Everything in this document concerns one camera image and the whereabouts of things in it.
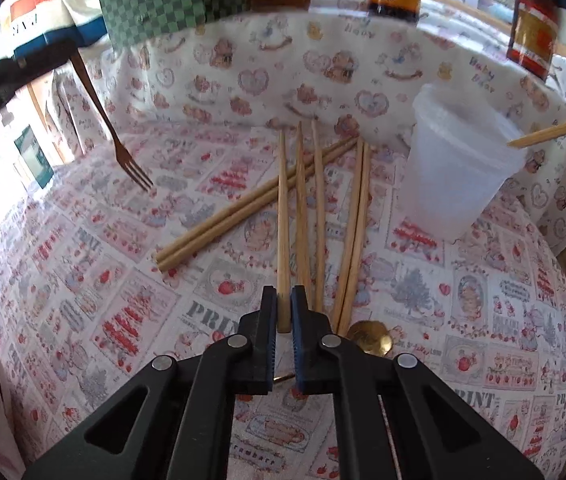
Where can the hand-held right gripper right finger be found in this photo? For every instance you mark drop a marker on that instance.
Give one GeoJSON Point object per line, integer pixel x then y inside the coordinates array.
{"type": "Point", "coordinates": [299, 332]}

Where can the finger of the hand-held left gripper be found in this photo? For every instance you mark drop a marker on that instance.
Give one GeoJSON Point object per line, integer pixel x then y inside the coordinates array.
{"type": "Point", "coordinates": [18, 77]}

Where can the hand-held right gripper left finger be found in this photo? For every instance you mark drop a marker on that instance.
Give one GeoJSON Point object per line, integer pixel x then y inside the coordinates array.
{"type": "Point", "coordinates": [270, 322]}

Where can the bronze metal fork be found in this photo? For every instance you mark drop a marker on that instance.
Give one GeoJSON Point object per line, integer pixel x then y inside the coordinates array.
{"type": "Point", "coordinates": [113, 135]}

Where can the translucent plastic cup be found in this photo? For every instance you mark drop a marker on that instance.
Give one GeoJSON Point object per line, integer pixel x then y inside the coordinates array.
{"type": "Point", "coordinates": [453, 185]}

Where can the gold metal spoon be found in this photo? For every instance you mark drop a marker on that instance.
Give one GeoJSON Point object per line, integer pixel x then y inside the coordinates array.
{"type": "Point", "coordinates": [370, 340]}

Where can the teal white box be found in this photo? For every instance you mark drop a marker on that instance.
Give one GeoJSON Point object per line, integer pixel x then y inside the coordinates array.
{"type": "Point", "coordinates": [33, 157]}

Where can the green checkered box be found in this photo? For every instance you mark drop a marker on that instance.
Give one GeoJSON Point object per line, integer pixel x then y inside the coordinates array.
{"type": "Point", "coordinates": [163, 5]}

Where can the strawberry patchwork printed cloth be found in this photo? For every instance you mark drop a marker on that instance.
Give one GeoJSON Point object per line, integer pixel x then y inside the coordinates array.
{"type": "Point", "coordinates": [88, 310]}

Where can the bear heart printed cloth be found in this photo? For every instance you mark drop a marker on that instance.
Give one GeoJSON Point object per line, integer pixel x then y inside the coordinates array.
{"type": "Point", "coordinates": [313, 60]}

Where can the red cap amber bottle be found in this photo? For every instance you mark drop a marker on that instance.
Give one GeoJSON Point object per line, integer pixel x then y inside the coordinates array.
{"type": "Point", "coordinates": [533, 30]}

